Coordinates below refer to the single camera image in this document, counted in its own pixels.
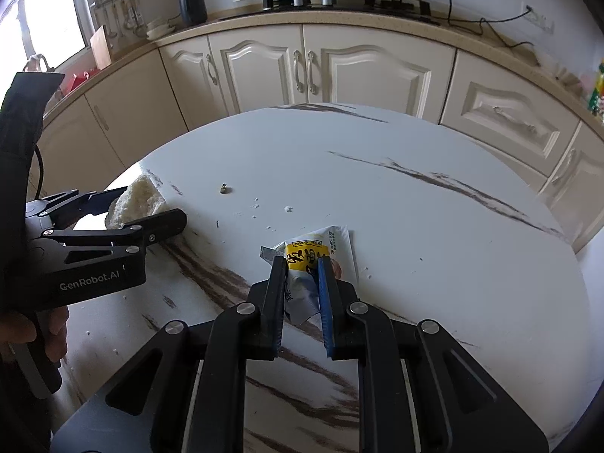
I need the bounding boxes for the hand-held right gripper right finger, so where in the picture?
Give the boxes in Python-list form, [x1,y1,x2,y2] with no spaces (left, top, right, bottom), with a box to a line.
[317,255,550,453]

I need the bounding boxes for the wooden cutting board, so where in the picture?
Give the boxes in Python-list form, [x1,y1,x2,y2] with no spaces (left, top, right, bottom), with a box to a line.
[89,25,113,69]

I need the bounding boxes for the black kettle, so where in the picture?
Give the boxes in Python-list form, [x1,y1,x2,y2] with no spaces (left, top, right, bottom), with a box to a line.
[178,0,208,28]

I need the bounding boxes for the black power cable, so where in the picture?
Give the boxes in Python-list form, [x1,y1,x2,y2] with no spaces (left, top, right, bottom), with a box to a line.
[420,0,541,64]

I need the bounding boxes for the cream kitchen cabinet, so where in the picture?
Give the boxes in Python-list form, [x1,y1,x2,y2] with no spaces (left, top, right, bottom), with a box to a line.
[28,7,604,253]

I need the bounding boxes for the person's left hand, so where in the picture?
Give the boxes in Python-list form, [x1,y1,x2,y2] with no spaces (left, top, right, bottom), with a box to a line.
[0,306,70,365]

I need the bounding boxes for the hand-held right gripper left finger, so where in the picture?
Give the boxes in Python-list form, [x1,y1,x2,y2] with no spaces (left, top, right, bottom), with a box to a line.
[49,256,290,453]

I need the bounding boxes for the window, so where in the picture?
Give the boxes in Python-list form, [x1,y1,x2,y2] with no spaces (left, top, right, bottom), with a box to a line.
[0,0,90,81]

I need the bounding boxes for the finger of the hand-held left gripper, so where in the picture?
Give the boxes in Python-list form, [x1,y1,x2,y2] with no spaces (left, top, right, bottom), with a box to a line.
[26,188,128,228]
[42,208,188,259]

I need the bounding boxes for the stack of white bowls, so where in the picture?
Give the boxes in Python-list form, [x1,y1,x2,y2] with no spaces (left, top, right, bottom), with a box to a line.
[145,18,182,41]

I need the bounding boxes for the white wall socket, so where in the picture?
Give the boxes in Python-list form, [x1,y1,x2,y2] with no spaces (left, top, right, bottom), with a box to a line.
[523,2,555,34]

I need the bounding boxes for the colourful snack packets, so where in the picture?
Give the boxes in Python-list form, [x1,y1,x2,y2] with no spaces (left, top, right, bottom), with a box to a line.
[585,59,604,126]

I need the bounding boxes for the red item on counter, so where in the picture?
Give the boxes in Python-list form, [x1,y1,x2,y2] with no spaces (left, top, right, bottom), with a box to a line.
[59,68,102,92]

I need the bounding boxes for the white yellow sachet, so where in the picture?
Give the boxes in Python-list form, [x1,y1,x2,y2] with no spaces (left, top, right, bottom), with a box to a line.
[259,225,362,326]

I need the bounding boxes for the hanging utensil rack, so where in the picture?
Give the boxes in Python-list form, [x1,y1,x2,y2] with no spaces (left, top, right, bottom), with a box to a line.
[92,0,149,39]

